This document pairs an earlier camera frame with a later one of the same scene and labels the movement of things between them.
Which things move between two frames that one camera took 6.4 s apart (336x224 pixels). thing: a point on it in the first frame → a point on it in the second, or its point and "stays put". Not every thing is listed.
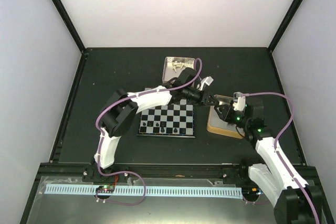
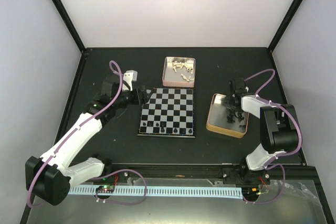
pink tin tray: [173, 65] stays put
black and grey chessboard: [170, 120] stays put
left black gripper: [216, 102] → [144, 98]
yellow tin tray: [216, 121] stays put
